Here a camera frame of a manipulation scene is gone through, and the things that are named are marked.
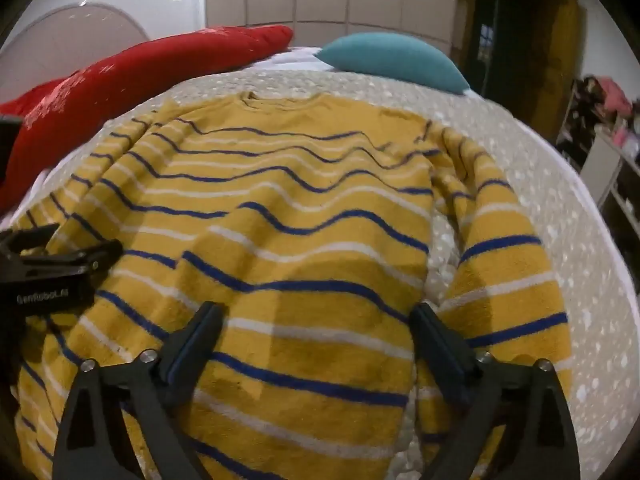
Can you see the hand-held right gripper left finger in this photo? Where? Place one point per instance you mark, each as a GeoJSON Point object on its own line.
{"type": "Point", "coordinates": [192, 345]}

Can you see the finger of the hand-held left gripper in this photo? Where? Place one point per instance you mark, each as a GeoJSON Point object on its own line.
{"type": "Point", "coordinates": [30, 237]}
{"type": "Point", "coordinates": [75, 260]}

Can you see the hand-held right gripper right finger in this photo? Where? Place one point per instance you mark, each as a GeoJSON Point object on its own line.
{"type": "Point", "coordinates": [436, 345]}

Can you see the yellow striped sweater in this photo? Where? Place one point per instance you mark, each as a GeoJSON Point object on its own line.
{"type": "Point", "coordinates": [300, 210]}

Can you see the red pillow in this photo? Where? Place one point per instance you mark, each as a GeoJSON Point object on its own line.
{"type": "Point", "coordinates": [125, 85]}

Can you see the beige dotted blanket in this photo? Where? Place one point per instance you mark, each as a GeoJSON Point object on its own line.
{"type": "Point", "coordinates": [550, 200]}

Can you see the white rounded headboard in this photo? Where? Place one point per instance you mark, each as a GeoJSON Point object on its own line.
{"type": "Point", "coordinates": [75, 30]}

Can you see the white cluttered shelf unit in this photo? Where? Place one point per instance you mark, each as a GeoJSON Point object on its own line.
{"type": "Point", "coordinates": [615, 170]}

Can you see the teal pillow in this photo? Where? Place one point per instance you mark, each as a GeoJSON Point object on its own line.
{"type": "Point", "coordinates": [390, 57]}

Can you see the pink cloth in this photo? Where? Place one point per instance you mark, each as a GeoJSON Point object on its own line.
{"type": "Point", "coordinates": [616, 94]}

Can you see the dark doorway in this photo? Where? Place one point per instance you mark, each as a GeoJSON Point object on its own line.
{"type": "Point", "coordinates": [515, 35]}

